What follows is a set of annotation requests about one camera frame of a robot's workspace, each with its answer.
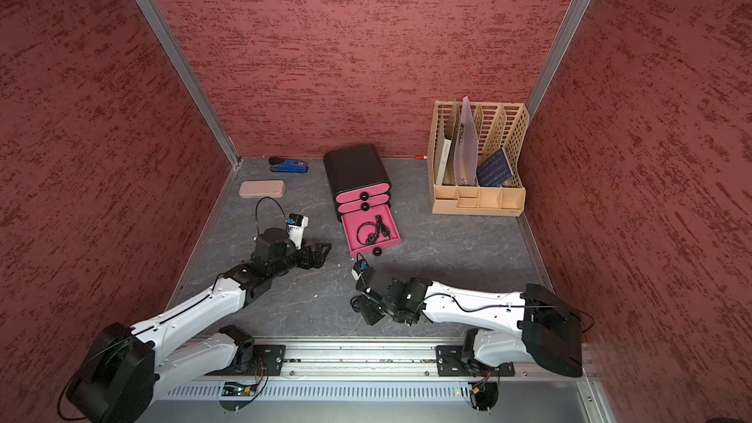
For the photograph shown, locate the black earphones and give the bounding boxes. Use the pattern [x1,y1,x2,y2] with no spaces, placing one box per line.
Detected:
[375,215,392,240]
[356,221,381,246]
[350,296,362,313]

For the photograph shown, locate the black pink drawer cabinet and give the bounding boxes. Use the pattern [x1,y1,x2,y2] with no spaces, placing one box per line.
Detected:
[323,144,401,257]

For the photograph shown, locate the black earphones bottom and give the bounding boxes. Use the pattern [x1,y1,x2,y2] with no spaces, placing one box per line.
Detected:
[350,296,362,313]

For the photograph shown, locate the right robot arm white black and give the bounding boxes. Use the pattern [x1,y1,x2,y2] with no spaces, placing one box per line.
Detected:
[351,253,589,378]

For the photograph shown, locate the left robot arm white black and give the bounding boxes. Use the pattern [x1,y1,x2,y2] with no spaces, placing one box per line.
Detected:
[58,228,332,422]

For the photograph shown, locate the pink pencil case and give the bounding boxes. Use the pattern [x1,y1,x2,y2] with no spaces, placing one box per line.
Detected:
[239,180,286,199]

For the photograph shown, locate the blue black stapler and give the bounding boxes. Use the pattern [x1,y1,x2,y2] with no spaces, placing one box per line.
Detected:
[268,157,309,174]

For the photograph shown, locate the translucent grey folder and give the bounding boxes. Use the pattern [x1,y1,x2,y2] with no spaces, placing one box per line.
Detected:
[454,96,479,186]

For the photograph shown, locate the dark blue notebook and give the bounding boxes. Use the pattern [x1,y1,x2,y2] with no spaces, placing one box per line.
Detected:
[476,148,513,187]

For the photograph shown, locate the beige file organizer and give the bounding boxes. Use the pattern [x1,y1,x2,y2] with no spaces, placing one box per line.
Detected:
[427,100,530,217]

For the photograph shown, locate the beige paper folder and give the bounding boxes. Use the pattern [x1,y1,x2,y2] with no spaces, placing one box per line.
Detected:
[434,103,459,185]

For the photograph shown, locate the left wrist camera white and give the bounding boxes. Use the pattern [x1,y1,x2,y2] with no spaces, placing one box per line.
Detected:
[286,213,309,250]

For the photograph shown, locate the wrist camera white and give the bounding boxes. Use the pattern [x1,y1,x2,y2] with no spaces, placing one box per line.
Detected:
[286,213,309,250]
[352,258,374,284]

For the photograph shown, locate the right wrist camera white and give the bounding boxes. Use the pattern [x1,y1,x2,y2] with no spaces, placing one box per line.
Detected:
[352,258,374,284]

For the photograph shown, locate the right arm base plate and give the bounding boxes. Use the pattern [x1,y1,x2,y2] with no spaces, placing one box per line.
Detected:
[435,345,515,378]

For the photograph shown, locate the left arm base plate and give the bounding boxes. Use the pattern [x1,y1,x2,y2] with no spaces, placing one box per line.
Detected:
[232,345,287,378]

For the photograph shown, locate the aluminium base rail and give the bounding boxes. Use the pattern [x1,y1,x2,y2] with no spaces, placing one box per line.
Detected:
[131,337,600,382]

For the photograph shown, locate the aluminium corner post left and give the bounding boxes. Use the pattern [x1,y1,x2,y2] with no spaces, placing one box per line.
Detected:
[135,0,242,170]

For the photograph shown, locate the aluminium corner post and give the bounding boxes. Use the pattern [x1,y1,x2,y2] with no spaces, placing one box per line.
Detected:
[526,0,591,119]
[135,0,242,170]

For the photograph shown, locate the aluminium corner post right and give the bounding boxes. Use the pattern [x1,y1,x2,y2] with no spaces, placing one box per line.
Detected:
[526,0,591,119]

